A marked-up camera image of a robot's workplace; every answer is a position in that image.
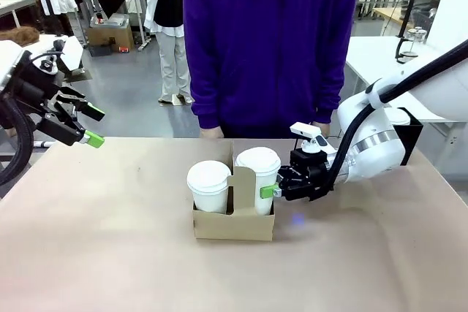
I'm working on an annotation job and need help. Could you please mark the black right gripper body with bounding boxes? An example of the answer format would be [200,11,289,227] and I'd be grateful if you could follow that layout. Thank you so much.
[288,148,334,202]

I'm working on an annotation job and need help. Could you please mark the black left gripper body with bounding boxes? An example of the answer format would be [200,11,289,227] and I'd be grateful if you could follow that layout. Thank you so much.
[10,52,65,119]

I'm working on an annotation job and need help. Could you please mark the white cup lid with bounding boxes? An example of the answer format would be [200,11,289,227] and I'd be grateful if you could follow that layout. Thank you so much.
[186,160,232,194]
[235,146,282,178]

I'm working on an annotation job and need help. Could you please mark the brown cardboard cup carrier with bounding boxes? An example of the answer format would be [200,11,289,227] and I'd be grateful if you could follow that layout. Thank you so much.
[192,139,276,243]

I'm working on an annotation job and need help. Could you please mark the glass french press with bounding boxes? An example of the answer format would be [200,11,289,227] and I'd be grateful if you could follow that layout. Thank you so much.
[396,26,427,64]

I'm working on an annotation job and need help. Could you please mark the person's right forearm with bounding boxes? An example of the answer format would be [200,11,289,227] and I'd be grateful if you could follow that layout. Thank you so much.
[182,34,222,131]

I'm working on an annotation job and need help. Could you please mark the person's left forearm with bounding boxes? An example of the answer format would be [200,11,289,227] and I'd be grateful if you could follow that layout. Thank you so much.
[314,34,354,125]

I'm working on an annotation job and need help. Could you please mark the person's left hand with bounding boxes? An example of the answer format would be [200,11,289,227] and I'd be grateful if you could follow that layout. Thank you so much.
[312,121,332,137]

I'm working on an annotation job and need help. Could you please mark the brown furry object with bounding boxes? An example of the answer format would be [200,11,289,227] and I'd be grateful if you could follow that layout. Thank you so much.
[0,26,40,47]

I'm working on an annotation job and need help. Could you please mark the black storage bin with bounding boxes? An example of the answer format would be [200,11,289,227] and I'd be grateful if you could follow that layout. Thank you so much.
[89,44,113,58]

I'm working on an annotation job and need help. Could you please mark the brown cardboard box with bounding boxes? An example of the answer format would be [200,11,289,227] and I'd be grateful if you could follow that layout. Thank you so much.
[86,21,135,53]

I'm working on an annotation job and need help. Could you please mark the grey plastic bin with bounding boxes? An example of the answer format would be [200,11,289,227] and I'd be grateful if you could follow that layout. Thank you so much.
[89,12,131,28]

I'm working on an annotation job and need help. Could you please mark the person in black top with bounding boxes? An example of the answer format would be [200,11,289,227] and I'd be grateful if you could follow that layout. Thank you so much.
[144,0,193,104]

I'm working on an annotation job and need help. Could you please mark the large white table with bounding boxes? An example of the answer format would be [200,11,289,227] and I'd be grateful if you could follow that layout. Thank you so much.
[345,36,468,123]

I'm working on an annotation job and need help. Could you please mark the purple sweater torso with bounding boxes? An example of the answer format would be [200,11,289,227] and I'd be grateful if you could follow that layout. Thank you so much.
[182,0,361,140]

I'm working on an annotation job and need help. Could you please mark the black stand pole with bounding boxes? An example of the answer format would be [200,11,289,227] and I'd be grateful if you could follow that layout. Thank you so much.
[397,0,427,39]

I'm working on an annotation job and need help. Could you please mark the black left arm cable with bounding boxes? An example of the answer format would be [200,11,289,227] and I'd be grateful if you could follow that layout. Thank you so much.
[0,98,36,187]

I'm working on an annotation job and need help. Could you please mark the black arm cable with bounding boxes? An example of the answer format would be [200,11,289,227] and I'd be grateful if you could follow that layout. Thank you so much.
[0,98,36,187]
[321,39,468,196]

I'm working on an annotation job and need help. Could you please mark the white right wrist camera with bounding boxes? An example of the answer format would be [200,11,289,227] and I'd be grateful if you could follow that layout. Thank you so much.
[290,121,330,156]

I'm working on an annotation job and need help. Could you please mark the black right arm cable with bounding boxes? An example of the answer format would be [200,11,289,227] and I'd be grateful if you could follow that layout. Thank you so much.
[321,39,468,196]

